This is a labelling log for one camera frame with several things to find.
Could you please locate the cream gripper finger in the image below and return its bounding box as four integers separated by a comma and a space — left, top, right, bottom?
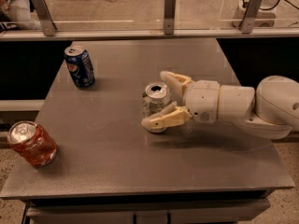
160, 71, 192, 102
141, 102, 192, 131

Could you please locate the right metal rail bracket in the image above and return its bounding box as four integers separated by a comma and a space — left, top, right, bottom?
239, 0, 263, 34

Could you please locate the white machine base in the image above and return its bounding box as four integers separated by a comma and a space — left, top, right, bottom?
232, 0, 280, 27

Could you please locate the black cable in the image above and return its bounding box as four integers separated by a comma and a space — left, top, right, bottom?
242, 0, 299, 11

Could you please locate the person in white pants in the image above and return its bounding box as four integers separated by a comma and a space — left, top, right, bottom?
0, 0, 41, 30

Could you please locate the metal rail bracket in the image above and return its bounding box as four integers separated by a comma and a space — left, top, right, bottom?
239, 0, 263, 34
164, 0, 176, 35
31, 0, 57, 36

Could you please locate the red soda can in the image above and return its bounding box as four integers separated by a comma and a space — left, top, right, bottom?
7, 121, 57, 167

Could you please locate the middle metal rail bracket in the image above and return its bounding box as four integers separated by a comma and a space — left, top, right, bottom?
164, 0, 176, 35

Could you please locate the metal rail bar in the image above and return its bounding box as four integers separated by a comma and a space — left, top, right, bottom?
0, 28, 299, 42

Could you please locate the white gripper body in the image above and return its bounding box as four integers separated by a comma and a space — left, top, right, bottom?
183, 80, 221, 123

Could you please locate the blue pepsi can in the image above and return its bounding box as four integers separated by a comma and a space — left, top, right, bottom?
64, 46, 95, 88

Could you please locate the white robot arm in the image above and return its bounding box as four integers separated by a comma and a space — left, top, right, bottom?
141, 71, 299, 139

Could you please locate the silver green 7up can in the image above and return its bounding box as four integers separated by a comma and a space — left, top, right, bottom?
141, 82, 172, 133

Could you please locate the left metal rail bracket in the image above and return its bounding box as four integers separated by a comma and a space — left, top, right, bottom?
31, 0, 57, 36

